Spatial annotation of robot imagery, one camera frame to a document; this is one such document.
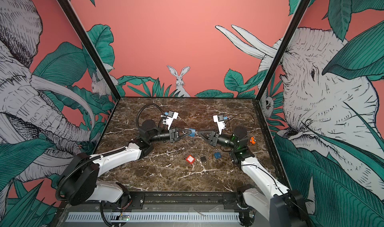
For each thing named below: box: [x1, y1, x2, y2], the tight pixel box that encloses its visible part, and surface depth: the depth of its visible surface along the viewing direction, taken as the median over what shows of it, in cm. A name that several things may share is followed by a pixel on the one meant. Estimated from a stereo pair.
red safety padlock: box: [185, 155, 196, 165], surface depth 89 cm
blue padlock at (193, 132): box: [188, 128, 196, 137], surface depth 71 cm
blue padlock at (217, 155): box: [214, 152, 222, 159], surface depth 92 cm
